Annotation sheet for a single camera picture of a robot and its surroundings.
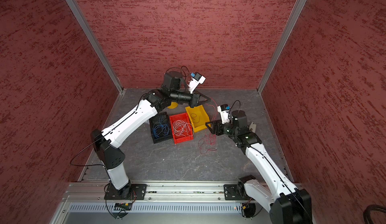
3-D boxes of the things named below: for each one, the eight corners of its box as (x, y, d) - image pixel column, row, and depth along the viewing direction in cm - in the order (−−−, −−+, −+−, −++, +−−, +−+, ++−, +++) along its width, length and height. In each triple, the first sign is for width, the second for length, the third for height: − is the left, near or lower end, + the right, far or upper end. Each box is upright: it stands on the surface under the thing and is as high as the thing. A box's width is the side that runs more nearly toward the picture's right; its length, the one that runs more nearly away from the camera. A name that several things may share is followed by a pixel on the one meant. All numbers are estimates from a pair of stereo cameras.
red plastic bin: (174, 144, 92) (172, 140, 87) (170, 120, 103) (169, 115, 98) (194, 139, 94) (194, 135, 89) (188, 117, 105) (188, 111, 100)
